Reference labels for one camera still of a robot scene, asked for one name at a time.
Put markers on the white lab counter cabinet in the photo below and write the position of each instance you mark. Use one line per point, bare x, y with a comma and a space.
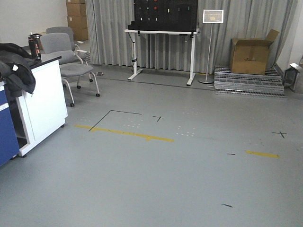
27, 120

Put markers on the grey curtain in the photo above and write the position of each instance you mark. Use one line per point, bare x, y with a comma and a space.
110, 45

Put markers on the rear grey office chair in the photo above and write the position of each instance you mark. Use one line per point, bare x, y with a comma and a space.
85, 55

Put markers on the grey office chair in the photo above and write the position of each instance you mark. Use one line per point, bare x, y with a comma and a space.
85, 55
71, 64

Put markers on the white desk with pegboard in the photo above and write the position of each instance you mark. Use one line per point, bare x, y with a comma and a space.
171, 17

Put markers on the open cardboard box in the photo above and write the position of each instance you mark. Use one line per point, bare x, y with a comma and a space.
250, 56

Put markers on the sign on metal stand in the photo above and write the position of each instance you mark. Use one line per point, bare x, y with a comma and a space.
211, 16

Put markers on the front grey office chair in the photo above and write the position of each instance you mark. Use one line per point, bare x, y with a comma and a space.
71, 64

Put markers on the metal grate platform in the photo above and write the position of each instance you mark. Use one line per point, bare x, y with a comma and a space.
268, 85

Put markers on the stacked cardboard boxes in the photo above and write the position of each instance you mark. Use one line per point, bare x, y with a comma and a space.
77, 19

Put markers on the black thermos bottle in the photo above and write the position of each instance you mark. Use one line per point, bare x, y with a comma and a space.
33, 41

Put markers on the black jacket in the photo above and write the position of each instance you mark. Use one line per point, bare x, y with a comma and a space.
15, 69

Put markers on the small metal box right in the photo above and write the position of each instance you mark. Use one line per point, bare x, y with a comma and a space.
293, 78

